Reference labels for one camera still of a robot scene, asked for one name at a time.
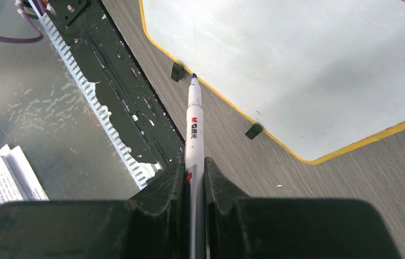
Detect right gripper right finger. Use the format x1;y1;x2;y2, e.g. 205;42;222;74
204;157;400;258

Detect black whiteboard foot clip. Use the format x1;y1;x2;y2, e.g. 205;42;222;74
245;123;263;140
171;62;186;83

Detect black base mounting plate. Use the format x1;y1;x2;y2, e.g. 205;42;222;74
48;0;183;168

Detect white printed paper sheet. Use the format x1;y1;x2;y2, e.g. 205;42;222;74
0;145;49;205

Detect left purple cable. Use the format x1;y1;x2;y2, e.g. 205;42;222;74
0;0;44;45

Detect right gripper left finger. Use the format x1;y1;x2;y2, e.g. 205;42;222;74
0;154;184;258

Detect white marker pen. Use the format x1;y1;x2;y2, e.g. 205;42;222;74
184;74;207;258

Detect yellow framed whiteboard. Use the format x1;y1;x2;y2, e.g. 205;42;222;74
139;1;405;164

